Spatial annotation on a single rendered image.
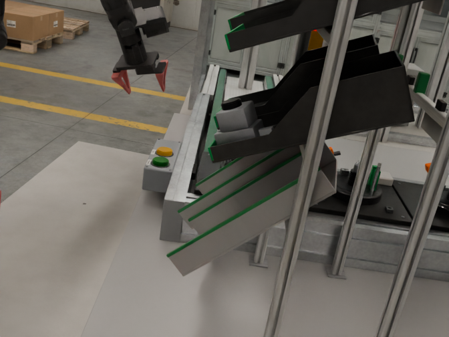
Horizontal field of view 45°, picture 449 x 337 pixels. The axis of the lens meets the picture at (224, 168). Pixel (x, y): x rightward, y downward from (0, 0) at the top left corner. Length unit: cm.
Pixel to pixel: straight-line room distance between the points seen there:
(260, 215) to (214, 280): 34
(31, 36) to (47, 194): 518
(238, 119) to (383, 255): 59
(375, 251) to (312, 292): 19
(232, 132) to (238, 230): 15
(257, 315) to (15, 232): 53
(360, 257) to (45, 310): 66
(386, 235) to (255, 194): 40
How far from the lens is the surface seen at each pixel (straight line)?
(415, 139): 224
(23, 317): 99
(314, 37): 139
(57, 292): 104
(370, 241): 122
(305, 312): 107
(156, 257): 114
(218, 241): 82
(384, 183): 144
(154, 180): 130
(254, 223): 80
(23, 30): 652
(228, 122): 77
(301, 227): 76
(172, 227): 118
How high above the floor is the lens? 148
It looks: 23 degrees down
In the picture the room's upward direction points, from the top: 9 degrees clockwise
